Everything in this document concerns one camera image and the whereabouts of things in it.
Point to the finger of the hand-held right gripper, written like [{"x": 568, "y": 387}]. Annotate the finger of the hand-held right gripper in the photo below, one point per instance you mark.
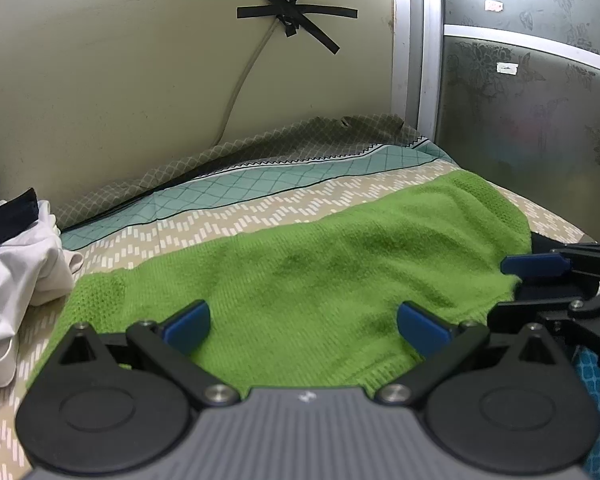
[
  {"x": 530, "y": 264},
  {"x": 530, "y": 314}
]

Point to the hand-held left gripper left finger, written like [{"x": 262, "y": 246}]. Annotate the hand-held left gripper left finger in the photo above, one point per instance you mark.
[{"x": 187, "y": 327}]

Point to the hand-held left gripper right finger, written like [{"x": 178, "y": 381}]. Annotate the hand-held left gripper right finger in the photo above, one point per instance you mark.
[{"x": 422, "y": 327}]

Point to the green knit sweater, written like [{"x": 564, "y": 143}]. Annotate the green knit sweater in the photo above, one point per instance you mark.
[{"x": 305, "y": 270}]

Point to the patterned beige teal bedsheet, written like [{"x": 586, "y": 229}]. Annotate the patterned beige teal bedsheet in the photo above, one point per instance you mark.
[{"x": 190, "y": 195}]

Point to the frosted glass door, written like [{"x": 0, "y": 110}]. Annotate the frosted glass door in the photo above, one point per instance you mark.
[{"x": 530, "y": 125}]

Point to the white garment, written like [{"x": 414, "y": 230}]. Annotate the white garment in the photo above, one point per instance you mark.
[{"x": 15, "y": 270}]

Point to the small glass sticker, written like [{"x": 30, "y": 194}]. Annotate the small glass sticker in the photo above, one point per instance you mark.
[
  {"x": 507, "y": 68},
  {"x": 494, "y": 6}
]

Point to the black red-striped garment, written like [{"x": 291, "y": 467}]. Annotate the black red-striped garment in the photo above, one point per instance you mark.
[{"x": 15, "y": 210}]

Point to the black tape cross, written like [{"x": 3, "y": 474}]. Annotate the black tape cross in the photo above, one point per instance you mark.
[{"x": 300, "y": 10}]

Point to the aluminium door frame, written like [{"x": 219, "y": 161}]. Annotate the aluminium door frame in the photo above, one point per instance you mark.
[{"x": 415, "y": 45}]

